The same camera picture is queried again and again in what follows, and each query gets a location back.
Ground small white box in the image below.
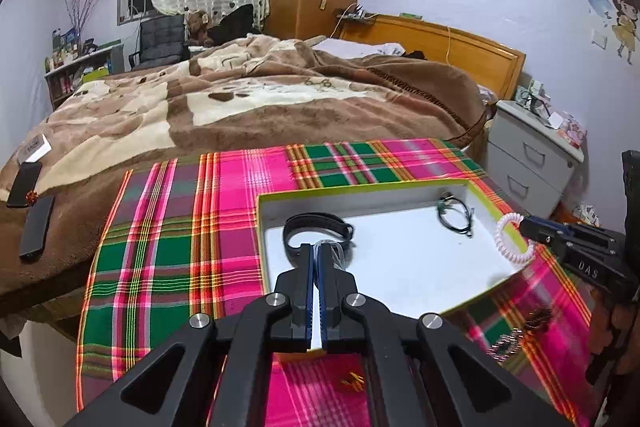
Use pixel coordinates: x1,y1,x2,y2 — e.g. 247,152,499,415
17,133,53,166

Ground pink green plaid cloth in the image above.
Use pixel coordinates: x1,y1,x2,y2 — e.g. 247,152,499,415
75,138,596,427

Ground white spiral hair tie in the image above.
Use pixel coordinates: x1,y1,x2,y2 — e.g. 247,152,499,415
495,213,537,265

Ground black phone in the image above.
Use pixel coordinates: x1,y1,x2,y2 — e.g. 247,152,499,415
6,162,43,208

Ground white box with green rim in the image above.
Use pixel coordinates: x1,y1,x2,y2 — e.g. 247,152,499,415
256,179,537,358

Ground black cord bracelet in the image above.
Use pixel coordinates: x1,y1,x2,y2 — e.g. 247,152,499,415
436,191,475,239

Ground black wristband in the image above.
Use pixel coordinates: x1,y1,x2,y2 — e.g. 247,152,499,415
282,214,357,265

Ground sparkly beaded bracelet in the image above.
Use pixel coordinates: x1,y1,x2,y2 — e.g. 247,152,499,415
492,332,526,363

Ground orange bag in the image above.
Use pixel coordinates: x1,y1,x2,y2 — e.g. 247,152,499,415
570,202,601,228

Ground pink box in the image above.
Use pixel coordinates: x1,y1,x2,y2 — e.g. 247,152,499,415
559,111,587,142

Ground black bag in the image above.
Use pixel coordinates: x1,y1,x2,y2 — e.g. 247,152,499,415
207,4,263,48

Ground power strip with chargers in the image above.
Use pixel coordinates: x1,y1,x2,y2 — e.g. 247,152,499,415
335,3,378,24

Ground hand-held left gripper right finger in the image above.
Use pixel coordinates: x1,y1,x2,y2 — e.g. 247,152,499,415
320,243,571,427

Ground white pillow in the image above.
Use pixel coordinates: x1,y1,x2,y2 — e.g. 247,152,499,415
312,37,406,58

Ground black chair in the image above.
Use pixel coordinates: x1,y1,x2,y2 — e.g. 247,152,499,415
129,14,192,70

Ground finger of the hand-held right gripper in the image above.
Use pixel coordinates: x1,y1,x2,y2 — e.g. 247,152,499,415
547,237,623,265
519,215,621,245

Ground grey nightstand with drawers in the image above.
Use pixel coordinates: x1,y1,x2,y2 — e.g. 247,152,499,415
486,99,585,220

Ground dry branch decoration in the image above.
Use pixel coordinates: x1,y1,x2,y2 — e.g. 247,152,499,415
64,0,107,38

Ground dark beaded bracelet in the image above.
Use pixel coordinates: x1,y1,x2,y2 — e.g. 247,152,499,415
522,307,553,332

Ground white bookshelf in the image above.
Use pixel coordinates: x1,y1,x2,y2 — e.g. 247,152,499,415
44,39,125,110

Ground grey hair ties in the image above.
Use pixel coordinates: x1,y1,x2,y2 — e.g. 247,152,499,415
315,239,358,273

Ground cartoon children wall sticker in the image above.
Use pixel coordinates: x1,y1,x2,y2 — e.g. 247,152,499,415
607,0,640,65

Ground brown patterned blanket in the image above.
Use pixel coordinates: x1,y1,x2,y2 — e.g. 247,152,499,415
0,34,488,313

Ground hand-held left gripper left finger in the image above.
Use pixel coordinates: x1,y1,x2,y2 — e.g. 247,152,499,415
65,244,319,427

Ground black remote control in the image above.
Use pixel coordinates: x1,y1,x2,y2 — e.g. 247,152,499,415
19,196,56,263

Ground wooden bed headboard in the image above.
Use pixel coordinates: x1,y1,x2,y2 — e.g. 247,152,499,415
337,14,527,102

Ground eyeglasses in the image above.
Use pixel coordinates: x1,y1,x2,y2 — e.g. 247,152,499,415
515,87,553,118

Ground brown teddy bear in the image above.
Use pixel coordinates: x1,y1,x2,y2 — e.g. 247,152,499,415
184,10,216,48

